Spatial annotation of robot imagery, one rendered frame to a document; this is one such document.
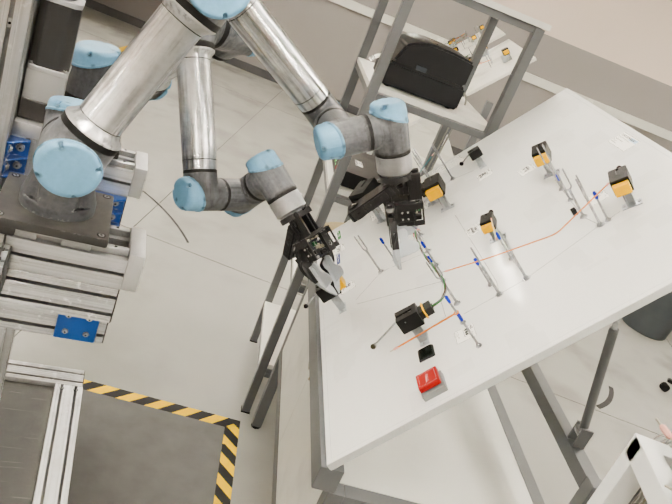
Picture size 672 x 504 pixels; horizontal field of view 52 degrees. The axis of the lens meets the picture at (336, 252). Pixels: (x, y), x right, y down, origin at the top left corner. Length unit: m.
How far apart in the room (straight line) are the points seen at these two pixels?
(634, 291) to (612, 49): 7.87
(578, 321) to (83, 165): 0.99
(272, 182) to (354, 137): 0.25
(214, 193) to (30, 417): 1.17
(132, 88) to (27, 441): 1.38
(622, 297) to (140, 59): 1.02
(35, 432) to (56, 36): 1.26
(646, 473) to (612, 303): 0.60
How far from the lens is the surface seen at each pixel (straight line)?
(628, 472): 1.00
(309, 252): 1.56
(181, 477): 2.68
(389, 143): 1.43
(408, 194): 1.49
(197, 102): 1.57
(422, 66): 2.54
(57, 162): 1.32
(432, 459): 1.87
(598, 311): 1.50
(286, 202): 1.55
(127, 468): 2.66
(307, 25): 9.02
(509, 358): 1.50
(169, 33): 1.27
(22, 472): 2.29
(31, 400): 2.52
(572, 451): 1.83
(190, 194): 1.52
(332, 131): 1.39
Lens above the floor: 1.85
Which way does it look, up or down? 23 degrees down
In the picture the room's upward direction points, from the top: 23 degrees clockwise
